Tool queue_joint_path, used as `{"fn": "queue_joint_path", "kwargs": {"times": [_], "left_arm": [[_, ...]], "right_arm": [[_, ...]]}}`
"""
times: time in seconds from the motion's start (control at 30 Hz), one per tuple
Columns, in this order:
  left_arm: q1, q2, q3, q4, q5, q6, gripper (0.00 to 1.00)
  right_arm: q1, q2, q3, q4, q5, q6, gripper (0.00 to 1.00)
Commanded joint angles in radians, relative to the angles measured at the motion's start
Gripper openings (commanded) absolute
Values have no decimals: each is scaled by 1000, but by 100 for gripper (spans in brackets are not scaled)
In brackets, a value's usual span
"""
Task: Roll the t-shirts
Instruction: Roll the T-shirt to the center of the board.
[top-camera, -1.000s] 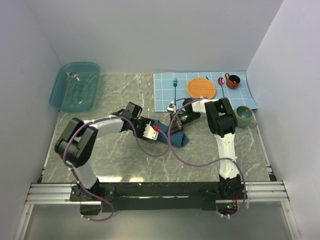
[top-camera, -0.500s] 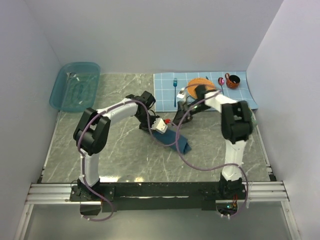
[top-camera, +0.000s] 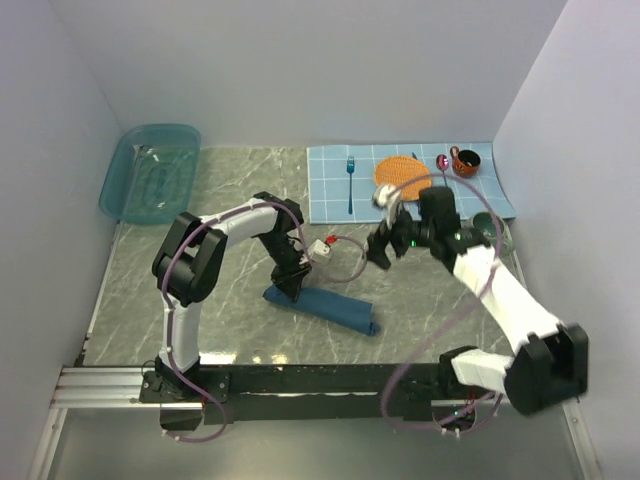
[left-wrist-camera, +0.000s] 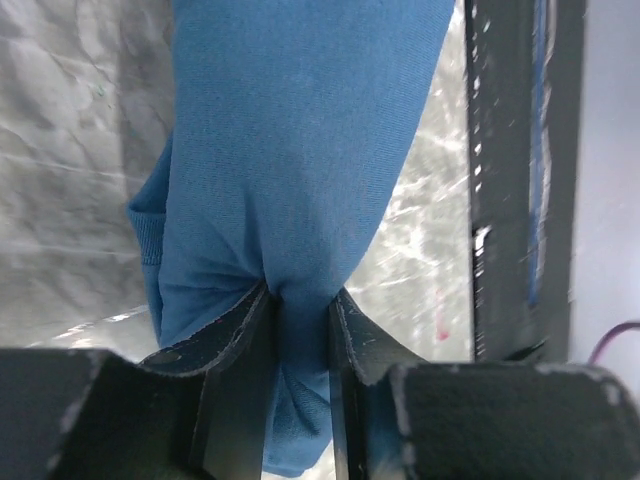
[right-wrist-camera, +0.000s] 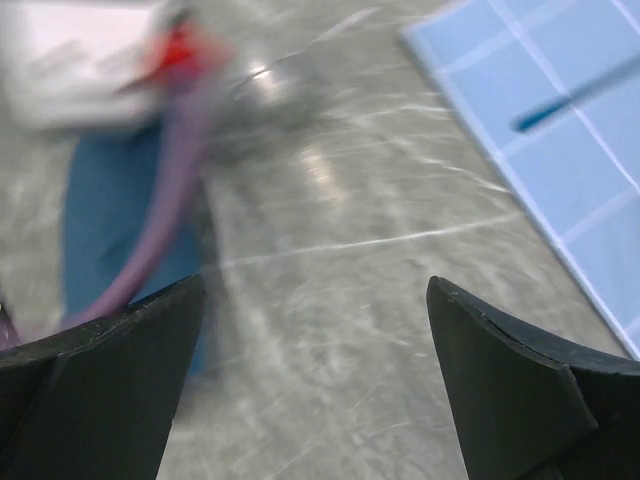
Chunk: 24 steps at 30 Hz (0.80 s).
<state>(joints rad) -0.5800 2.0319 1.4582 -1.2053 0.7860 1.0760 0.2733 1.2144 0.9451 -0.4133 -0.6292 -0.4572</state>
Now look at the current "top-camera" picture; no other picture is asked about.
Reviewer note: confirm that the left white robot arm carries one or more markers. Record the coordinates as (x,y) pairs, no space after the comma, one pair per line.
(189,261)

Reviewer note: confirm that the blue checked placemat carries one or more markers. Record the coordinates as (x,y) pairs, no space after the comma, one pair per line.
(328,180)

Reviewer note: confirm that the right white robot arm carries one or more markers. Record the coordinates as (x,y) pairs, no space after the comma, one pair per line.
(549,360)

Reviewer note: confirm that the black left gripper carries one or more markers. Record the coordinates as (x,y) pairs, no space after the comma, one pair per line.
(290,278)

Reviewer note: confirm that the blue t shirt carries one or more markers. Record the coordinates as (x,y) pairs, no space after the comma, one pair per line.
(351,313)

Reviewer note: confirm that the orange black mug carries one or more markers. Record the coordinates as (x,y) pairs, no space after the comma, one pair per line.
(465,162)

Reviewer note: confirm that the orange woven round trivet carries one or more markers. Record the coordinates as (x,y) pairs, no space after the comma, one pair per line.
(397,170)

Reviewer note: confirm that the iridescent spoon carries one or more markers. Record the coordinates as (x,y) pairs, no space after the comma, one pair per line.
(442,163)

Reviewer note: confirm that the green ceramic mug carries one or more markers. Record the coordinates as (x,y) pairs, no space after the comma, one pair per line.
(501,238)

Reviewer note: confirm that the aluminium rail frame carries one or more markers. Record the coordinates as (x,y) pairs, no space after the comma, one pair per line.
(97,428)

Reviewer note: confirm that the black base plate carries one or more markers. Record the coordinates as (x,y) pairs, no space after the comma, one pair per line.
(262,392)

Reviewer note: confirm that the teal plastic bin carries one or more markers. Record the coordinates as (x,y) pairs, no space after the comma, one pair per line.
(151,174)

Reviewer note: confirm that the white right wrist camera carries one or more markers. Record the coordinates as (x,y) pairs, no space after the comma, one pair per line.
(388,197)

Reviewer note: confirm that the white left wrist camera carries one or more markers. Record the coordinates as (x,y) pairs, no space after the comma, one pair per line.
(319,253)

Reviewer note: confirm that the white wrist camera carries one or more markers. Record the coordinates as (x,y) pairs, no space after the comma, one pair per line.
(388,197)
(319,253)

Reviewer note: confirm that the blue fork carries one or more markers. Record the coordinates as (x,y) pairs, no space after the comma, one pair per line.
(350,169)

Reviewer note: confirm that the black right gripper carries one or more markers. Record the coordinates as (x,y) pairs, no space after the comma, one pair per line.
(380,241)

